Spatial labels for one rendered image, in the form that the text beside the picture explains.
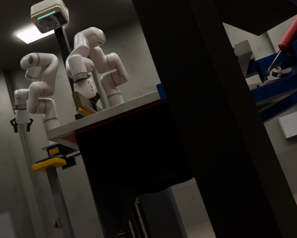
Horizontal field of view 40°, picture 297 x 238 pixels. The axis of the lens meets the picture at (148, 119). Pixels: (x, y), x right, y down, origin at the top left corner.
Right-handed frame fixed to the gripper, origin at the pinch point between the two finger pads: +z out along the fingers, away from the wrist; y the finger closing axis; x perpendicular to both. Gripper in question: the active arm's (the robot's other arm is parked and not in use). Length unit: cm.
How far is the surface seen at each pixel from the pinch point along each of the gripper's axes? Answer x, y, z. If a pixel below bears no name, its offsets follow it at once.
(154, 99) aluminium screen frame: 29.8, -32.1, 13.6
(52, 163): -4.7, 27.1, 16.9
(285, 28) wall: -991, -400, -321
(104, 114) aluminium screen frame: 29.8, -11.4, 12.4
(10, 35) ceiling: -829, 342, -531
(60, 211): -9, 31, 40
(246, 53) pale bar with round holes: 34, -71, 10
